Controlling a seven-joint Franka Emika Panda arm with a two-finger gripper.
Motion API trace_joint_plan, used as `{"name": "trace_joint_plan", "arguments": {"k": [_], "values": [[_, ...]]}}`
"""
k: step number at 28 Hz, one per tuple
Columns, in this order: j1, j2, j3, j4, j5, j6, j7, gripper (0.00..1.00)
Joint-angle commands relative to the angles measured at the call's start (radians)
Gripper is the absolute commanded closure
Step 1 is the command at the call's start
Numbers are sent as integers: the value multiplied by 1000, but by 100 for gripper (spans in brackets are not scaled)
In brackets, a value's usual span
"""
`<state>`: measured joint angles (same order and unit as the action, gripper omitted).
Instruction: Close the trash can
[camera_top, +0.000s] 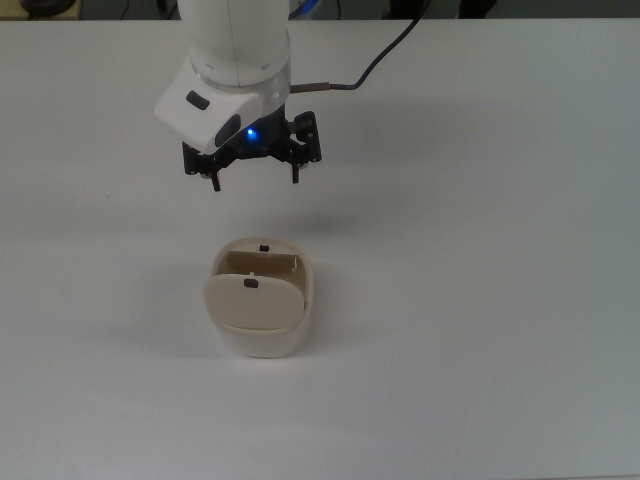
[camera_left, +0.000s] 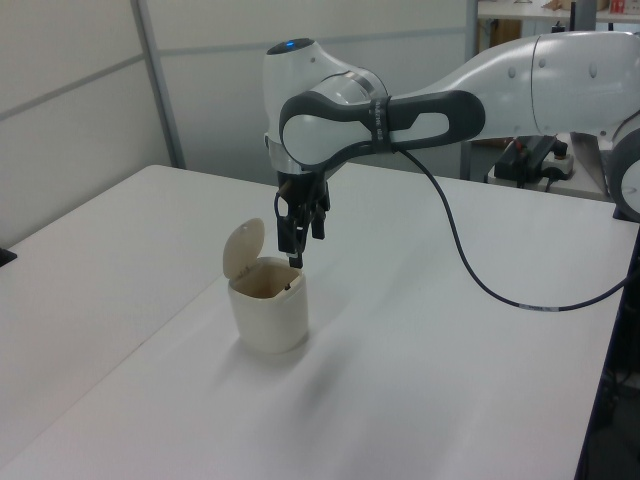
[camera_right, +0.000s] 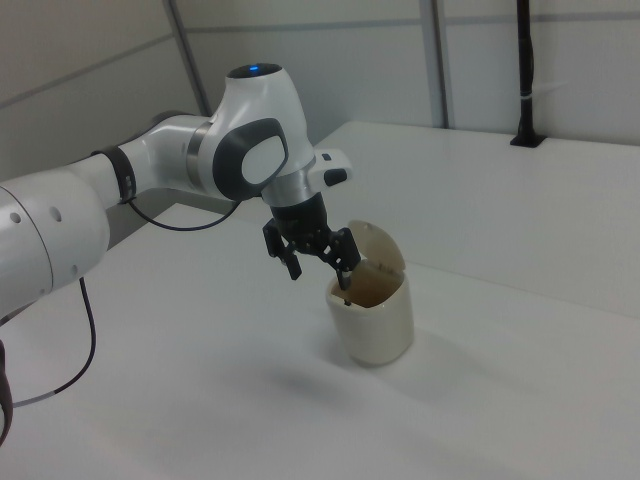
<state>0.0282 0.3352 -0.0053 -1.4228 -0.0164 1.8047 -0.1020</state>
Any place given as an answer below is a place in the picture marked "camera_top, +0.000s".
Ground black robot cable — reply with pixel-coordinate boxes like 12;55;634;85
289;0;432;95

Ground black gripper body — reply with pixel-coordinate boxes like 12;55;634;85
219;106;291;162

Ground small white lidded bin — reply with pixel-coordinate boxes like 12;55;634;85
204;235;317;360

